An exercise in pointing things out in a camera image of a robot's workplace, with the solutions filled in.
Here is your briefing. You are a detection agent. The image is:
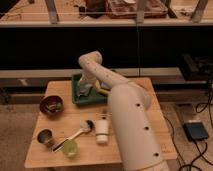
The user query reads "grey towel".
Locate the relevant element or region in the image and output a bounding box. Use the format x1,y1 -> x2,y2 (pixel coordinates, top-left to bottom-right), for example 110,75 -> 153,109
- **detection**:
77,84 -> 92,98

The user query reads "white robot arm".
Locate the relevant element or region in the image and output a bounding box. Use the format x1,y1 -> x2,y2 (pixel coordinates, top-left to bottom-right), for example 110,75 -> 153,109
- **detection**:
78,51 -> 170,171

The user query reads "green plastic cup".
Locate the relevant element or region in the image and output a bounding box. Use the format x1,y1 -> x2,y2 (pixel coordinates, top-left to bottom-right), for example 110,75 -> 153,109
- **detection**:
62,140 -> 78,158

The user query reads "small metal cup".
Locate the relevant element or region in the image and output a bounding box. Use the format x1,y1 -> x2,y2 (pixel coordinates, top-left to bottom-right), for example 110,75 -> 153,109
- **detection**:
37,129 -> 53,147

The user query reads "green plastic tray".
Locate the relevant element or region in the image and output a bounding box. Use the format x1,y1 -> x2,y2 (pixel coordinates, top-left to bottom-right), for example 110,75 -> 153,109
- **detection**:
71,74 -> 107,106

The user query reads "white bottle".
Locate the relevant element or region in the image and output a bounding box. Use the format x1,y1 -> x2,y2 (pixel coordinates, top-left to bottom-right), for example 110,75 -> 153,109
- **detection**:
95,116 -> 109,145

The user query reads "dark maroon bowl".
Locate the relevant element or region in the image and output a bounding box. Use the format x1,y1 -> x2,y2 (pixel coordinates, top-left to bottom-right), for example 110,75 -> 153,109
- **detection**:
39,95 -> 63,117

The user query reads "blue foot pedal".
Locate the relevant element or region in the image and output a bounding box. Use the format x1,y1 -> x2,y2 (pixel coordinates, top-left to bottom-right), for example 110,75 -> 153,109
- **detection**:
183,122 -> 209,141

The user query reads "dish brush with handle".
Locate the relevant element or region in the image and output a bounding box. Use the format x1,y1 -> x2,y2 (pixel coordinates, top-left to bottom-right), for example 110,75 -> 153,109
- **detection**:
53,120 -> 94,152

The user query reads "black floor cable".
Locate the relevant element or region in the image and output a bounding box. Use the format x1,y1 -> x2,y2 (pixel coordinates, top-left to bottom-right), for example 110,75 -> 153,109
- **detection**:
163,78 -> 213,171

